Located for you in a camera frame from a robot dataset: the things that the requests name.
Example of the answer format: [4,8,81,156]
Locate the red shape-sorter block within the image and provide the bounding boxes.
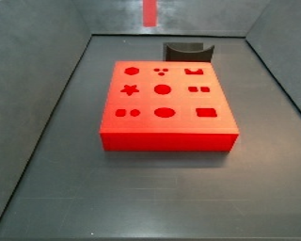
[99,61,240,152]

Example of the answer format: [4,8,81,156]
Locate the black curved holder bracket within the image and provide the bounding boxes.
[163,42,215,62]

